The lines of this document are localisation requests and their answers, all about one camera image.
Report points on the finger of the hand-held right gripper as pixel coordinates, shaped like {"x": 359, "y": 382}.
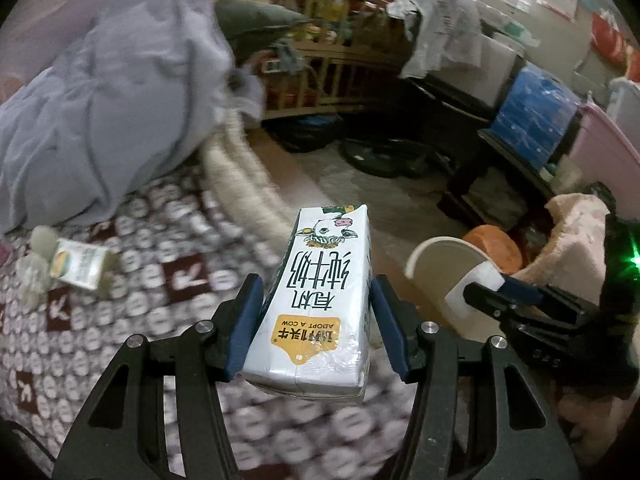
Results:
{"x": 495, "y": 302}
{"x": 530, "y": 292}

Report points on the beige fluffy towel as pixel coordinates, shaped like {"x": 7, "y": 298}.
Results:
{"x": 570, "y": 240}

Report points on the patterned bed blanket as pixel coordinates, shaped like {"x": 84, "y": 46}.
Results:
{"x": 150, "y": 300}

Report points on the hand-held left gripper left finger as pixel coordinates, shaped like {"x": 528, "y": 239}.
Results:
{"x": 245, "y": 330}

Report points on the white printed cloth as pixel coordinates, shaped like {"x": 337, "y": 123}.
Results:
{"x": 440, "y": 25}

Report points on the green pillow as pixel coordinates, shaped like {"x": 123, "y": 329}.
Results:
{"x": 255, "y": 22}

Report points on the pink plastic container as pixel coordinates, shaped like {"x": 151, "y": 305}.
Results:
{"x": 607, "y": 150}

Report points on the white milk carton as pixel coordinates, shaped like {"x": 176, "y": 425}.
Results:
{"x": 320, "y": 310}

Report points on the small green drink carton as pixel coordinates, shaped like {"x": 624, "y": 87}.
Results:
{"x": 82, "y": 265}

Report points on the lavender duvet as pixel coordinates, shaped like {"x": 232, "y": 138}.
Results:
{"x": 110, "y": 110}

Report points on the blue wrapped package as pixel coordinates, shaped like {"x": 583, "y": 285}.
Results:
{"x": 537, "y": 115}

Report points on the white paper bucket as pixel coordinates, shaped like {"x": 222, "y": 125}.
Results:
{"x": 440, "y": 265}

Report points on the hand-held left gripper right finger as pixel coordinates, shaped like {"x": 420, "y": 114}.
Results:
{"x": 387, "y": 330}

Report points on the black table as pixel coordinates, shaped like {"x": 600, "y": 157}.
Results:
{"x": 465, "y": 125}

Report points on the beige woven mattress pad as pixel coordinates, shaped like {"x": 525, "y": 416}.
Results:
{"x": 245, "y": 175}

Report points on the wooden baby crib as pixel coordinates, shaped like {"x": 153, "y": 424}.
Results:
{"x": 325, "y": 60}

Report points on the black fan base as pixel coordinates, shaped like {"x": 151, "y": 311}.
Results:
{"x": 395, "y": 157}

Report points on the orange plastic stool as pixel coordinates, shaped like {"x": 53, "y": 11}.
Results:
{"x": 495, "y": 245}

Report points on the crumpled tissue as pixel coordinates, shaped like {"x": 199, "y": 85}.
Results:
{"x": 37, "y": 265}

